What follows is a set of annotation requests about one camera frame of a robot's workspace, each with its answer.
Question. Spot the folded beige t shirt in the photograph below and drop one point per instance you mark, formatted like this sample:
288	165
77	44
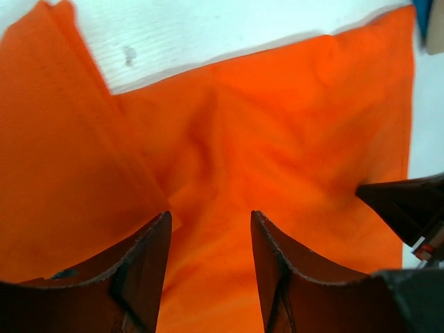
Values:
435	30

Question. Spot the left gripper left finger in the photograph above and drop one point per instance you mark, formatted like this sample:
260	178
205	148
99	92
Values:
117	290

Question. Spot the folded blue t shirt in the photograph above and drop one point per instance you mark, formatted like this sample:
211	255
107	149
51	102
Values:
423	9

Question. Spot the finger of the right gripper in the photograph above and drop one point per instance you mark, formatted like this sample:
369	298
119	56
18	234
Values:
411	208

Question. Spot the orange t shirt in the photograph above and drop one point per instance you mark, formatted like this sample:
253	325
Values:
290	132

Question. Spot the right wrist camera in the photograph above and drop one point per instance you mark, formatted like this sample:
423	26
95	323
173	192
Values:
423	252

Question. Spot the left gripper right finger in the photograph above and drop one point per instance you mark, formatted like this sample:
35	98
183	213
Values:
302	291

